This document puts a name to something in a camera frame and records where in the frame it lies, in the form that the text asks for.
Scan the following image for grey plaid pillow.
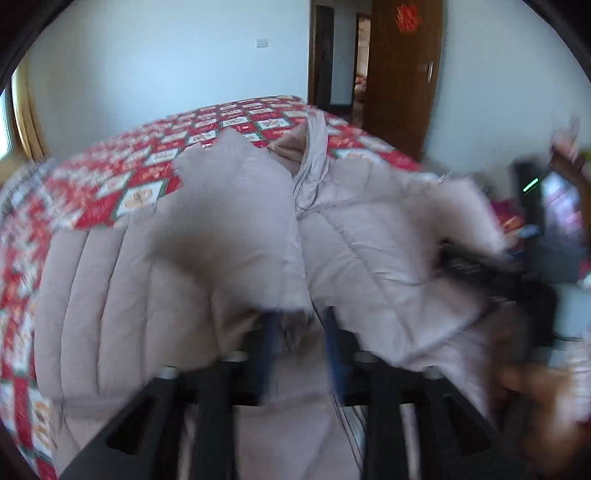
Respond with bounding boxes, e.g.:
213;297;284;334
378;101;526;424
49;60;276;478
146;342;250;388
0;159;51;217

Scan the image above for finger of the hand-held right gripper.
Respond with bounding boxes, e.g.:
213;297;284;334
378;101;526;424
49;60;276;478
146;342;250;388
438;242;527;303

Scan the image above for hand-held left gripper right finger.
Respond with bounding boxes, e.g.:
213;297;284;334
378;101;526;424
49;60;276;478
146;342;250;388
322;307;536;480

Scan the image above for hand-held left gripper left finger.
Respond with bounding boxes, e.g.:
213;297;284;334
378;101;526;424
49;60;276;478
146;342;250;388
60;311;282;480

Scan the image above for pale pink puffer jacket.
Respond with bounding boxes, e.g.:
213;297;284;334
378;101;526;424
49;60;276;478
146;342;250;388
34;111;532;480

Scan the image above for red blurred object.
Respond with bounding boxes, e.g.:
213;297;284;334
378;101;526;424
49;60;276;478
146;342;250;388
492;196;527;238

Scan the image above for dark wooden door frame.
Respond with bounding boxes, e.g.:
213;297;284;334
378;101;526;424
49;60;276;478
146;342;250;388
308;0;374;121

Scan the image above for yellow curtain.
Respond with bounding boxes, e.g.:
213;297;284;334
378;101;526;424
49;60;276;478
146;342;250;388
11;65;49;162

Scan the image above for brown wooden door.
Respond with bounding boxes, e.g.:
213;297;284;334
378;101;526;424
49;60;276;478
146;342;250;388
364;0;444;162

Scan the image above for window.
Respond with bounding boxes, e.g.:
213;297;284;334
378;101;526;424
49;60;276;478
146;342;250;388
0;90;16;160

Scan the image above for red paper door decoration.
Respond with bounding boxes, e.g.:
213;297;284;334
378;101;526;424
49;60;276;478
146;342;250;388
396;4;423;34

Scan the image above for person's right hand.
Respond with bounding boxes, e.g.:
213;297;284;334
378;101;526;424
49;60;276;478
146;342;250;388
501;362;583;444

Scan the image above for red green printed blanket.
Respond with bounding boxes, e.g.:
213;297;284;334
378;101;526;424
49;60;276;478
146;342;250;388
0;95;426;480

